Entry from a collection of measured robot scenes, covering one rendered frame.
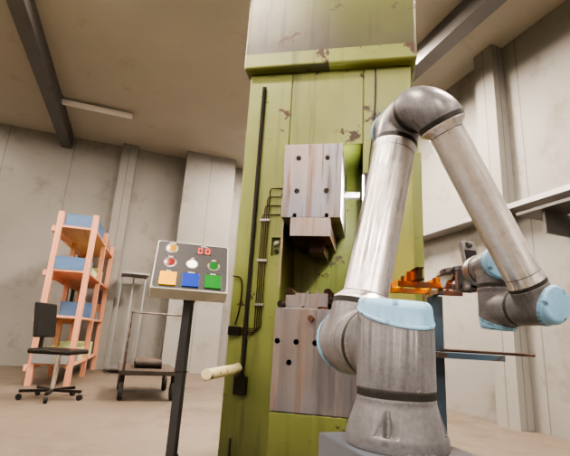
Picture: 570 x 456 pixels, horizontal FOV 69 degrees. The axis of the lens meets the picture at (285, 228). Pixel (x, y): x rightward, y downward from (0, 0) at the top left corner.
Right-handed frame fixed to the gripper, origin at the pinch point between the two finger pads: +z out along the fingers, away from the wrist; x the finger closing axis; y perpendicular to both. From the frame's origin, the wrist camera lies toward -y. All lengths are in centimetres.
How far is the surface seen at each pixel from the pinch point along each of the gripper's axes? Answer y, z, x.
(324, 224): -30, 51, -43
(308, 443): 67, 45, -47
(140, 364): 65, 368, -239
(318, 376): 40, 45, -44
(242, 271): -8, 72, -85
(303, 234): -25, 53, -53
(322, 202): -42, 51, -44
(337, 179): -54, 50, -37
